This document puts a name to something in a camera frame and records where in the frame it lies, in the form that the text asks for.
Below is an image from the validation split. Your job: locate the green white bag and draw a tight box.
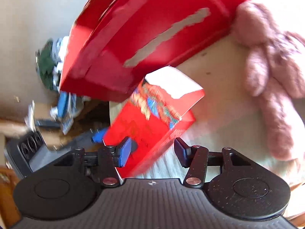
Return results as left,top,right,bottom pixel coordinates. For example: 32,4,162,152
35,36,70,92

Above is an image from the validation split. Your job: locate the pink plush bunny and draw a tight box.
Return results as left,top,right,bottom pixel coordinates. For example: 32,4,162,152
231,0,305,161

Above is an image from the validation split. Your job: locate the person's left forearm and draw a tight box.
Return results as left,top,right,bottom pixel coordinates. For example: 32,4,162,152
0,119,32,137

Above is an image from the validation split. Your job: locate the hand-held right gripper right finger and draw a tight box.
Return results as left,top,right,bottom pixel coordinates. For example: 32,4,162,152
174,138,252,189

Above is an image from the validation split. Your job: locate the large red cardboard box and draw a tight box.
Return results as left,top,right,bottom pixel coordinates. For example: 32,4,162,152
59,0,255,102

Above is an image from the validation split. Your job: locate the beige desktop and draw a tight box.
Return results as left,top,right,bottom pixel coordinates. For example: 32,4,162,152
109,35,305,220

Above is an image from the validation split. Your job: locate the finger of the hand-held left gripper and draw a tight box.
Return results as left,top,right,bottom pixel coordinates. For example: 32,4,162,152
71,127,110,147

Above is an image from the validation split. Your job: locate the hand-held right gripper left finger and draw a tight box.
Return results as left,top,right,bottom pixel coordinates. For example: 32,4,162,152
54,137,133,188

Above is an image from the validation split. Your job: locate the blue white packet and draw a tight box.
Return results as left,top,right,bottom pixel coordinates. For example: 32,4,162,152
51,92,84,135

